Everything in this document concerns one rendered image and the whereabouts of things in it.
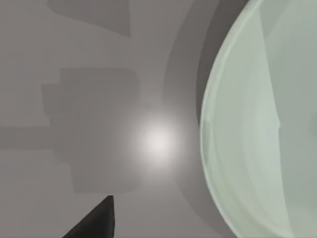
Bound pale green bowl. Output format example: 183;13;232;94
199;0;317;238

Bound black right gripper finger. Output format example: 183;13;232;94
61;195;116;238

